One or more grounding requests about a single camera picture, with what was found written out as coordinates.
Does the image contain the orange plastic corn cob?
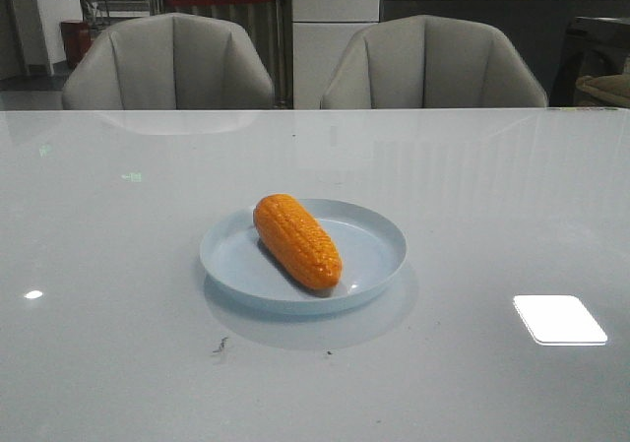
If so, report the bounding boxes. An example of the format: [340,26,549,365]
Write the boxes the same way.
[253,194,343,291]

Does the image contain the light blue round plate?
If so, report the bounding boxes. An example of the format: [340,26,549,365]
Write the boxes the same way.
[200,194,407,316]

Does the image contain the right grey upholstered chair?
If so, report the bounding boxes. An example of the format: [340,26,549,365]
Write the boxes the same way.
[320,15,547,109]

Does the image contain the grey upholstered chair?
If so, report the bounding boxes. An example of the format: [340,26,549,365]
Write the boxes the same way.
[320,15,547,109]
[62,13,275,110]

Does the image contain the white cabinet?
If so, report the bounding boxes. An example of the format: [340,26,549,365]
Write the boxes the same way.
[291,0,380,109]

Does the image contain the left grey upholstered chair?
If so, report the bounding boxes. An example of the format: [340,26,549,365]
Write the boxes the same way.
[62,13,275,110]

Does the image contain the dark grey counter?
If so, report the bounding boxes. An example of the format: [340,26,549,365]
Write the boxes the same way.
[380,0,629,105]

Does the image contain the red trash bin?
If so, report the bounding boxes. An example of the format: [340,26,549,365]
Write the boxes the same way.
[60,20,92,69]

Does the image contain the dark armchair with cushion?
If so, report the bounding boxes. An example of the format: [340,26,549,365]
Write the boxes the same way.
[549,17,629,106]

